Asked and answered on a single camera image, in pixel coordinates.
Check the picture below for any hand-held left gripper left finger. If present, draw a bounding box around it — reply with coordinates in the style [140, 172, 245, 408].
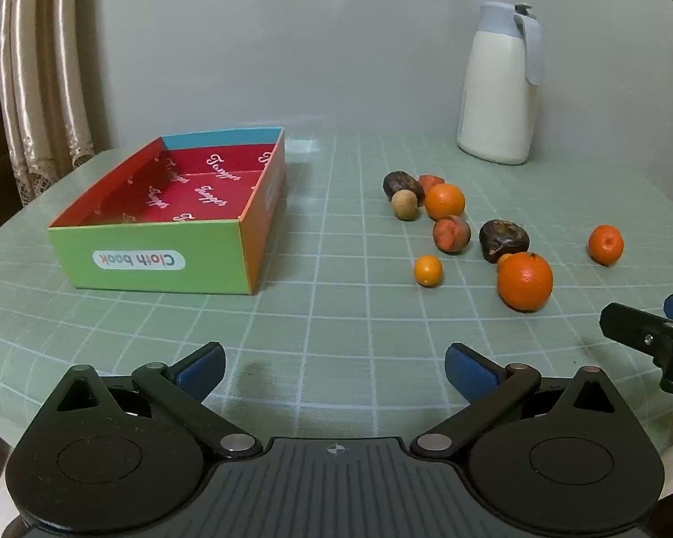
[50, 342, 264, 460]

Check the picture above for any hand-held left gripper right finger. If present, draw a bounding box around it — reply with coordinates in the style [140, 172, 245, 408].
[411, 343, 623, 460]

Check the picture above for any orange tangerine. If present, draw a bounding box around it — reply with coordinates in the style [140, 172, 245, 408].
[588, 225, 625, 266]
[424, 183, 466, 221]

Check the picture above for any large orange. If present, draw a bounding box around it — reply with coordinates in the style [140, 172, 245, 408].
[497, 252, 555, 313]

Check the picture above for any colourful cardboard box red inside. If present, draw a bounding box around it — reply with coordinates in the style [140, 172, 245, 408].
[48, 126, 287, 296]

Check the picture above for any dark wrinkled passion fruit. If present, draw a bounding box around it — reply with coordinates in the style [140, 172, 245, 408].
[478, 220, 531, 264]
[383, 171, 426, 207]

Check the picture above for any red brown round fruit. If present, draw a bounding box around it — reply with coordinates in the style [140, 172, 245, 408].
[432, 216, 472, 255]

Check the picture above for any tan round fruit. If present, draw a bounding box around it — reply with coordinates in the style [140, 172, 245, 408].
[391, 190, 418, 221]

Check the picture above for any white thermos jug grey lid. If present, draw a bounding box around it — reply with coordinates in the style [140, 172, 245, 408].
[457, 1, 545, 166]

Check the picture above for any beige satin curtain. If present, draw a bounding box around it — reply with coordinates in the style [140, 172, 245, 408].
[0, 0, 60, 205]
[49, 0, 97, 170]

